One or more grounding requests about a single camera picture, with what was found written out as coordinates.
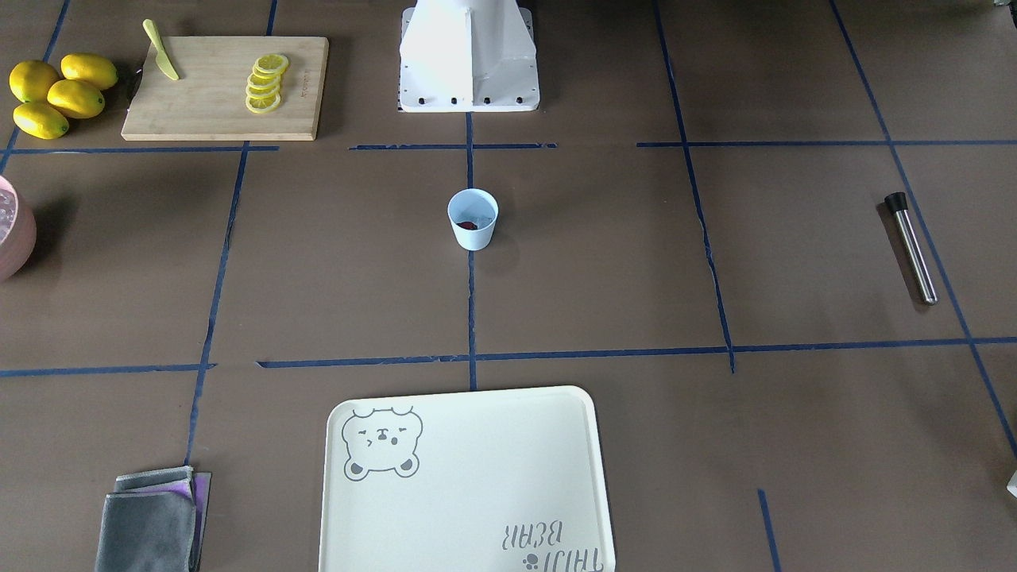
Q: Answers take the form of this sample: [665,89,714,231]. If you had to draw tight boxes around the steel muddler black tip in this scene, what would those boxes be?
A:
[884,191,938,307]

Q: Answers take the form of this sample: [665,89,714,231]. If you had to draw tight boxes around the light blue plastic cup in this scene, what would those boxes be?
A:
[447,188,499,251]

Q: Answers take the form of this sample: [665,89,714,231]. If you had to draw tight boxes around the pink bowl of ice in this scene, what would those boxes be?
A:
[1,176,37,282]

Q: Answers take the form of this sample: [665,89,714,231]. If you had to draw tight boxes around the cream bear serving tray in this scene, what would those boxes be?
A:
[317,386,617,571]

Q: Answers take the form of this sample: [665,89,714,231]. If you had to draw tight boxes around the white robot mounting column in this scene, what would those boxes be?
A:
[397,1,541,113]

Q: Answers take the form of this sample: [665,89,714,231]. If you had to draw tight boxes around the lemon slices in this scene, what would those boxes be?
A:
[244,53,290,114]

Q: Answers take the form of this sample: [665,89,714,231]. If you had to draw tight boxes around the wooden cutting board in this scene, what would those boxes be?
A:
[122,36,330,141]

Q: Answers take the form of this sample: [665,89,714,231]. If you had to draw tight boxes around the yellow plastic knife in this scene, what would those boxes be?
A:
[142,18,180,81]

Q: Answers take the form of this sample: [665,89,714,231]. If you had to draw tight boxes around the grey purple folded cloth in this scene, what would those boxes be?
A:
[95,465,213,571]

